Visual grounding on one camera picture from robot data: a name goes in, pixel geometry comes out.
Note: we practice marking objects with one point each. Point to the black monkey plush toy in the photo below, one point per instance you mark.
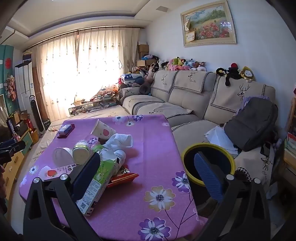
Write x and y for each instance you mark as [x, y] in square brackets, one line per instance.
[232, 74]

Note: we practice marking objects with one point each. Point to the red snack packet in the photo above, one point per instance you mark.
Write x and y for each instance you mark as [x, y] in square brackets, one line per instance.
[124, 179]

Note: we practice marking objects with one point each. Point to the clear cup with green label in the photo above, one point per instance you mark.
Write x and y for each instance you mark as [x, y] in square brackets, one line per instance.
[81, 154]

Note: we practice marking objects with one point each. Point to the white foam net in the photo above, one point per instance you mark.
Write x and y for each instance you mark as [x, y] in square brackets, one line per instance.
[122, 140]

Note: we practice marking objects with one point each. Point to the pile of dark boxes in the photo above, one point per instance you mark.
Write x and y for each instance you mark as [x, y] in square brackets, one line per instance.
[19, 124]

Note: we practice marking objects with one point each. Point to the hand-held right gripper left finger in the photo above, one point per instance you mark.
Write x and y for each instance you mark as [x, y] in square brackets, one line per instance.
[86, 176]

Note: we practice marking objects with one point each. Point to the white paper sheets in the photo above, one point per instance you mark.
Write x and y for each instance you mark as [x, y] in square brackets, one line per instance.
[219, 139]

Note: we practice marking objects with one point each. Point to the white tower fan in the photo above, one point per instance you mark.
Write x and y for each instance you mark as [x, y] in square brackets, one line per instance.
[37, 115]

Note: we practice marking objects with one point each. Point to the yellow rimmed trash bin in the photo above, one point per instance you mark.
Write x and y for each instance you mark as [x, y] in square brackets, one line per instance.
[208, 145]

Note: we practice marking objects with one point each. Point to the green drink carton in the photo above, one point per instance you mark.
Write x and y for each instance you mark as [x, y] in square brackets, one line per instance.
[101, 176]

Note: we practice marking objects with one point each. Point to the purple floral tablecloth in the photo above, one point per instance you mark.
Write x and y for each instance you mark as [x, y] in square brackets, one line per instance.
[143, 150]

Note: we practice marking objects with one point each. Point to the white standing air conditioner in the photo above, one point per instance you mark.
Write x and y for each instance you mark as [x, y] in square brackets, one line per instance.
[23, 88]

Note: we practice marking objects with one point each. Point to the blue tissue pack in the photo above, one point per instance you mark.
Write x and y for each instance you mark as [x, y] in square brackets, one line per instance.
[64, 129]

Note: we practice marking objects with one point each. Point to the strawberry milk carton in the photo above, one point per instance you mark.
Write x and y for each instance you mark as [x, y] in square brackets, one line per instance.
[54, 172]

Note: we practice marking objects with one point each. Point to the black box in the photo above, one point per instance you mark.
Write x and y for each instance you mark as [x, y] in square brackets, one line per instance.
[46, 124]

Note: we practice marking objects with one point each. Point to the yellow green drawer cabinet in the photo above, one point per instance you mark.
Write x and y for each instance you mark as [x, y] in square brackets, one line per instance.
[13, 166]

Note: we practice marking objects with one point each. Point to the row of books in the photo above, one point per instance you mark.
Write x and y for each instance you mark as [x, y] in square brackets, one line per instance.
[291, 143]

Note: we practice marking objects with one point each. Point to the white plastic cup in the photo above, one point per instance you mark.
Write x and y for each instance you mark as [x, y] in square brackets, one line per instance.
[61, 156]

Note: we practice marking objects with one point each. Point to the grey neck pillow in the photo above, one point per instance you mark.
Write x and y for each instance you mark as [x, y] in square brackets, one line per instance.
[144, 89]

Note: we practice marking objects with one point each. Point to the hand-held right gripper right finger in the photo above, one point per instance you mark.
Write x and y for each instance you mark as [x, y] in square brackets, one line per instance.
[208, 176]

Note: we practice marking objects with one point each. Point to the purple plush toy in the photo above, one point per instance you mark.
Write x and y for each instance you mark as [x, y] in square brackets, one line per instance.
[246, 100]

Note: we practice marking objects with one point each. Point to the row of plush toys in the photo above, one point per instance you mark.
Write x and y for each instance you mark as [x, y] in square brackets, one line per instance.
[178, 64]

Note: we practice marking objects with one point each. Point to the stack of cardboard boxes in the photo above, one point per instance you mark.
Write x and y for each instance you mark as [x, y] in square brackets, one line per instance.
[143, 49]

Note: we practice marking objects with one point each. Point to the cluttered glass coffee table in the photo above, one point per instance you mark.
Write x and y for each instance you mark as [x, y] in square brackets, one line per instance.
[92, 106]

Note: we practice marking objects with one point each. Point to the hanging flower decoration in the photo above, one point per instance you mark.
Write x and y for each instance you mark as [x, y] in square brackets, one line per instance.
[11, 88]

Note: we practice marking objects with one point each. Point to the black phone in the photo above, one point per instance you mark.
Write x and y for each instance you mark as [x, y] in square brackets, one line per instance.
[265, 149]

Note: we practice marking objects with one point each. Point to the white plastic bottle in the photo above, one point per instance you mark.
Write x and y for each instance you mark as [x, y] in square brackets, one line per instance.
[119, 160]

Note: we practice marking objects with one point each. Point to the beige sofa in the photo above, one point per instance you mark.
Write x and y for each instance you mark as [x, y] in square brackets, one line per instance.
[185, 92]

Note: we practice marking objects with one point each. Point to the framed flower painting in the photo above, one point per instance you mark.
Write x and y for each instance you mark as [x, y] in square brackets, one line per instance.
[208, 23]

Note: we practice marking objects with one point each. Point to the grey backpack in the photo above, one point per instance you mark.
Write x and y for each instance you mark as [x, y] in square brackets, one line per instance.
[252, 122]

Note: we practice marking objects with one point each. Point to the yellow plush toy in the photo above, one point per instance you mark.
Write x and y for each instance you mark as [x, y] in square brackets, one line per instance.
[247, 74]

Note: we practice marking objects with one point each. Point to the paper cup with pink print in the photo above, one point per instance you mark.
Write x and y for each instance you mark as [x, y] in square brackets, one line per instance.
[104, 131]

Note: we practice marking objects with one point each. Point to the cream sheer curtain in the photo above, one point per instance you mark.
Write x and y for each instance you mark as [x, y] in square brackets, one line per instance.
[92, 58]

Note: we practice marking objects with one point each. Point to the shiny foil wrapper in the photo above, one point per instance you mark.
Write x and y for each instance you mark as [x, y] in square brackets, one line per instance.
[124, 170]

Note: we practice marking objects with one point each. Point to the small box on maroon tray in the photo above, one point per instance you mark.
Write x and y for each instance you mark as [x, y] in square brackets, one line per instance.
[72, 127]

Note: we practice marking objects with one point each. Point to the wooden bookshelf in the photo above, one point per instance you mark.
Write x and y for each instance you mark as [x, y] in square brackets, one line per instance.
[290, 160]

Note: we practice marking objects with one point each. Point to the blue white suitcase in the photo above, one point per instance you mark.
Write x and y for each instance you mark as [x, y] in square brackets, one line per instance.
[129, 80]

